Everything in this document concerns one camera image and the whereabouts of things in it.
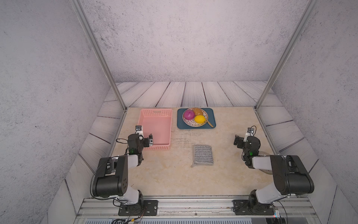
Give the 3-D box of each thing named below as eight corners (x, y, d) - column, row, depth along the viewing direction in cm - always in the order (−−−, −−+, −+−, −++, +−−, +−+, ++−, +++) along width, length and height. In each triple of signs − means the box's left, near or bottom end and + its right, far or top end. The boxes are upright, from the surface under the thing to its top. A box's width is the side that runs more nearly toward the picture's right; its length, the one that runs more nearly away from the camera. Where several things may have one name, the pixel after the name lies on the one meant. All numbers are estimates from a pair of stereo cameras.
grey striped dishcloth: (191, 166, 90) (191, 164, 87) (190, 146, 99) (191, 144, 97) (213, 166, 90) (214, 164, 87) (210, 146, 99) (211, 144, 97)
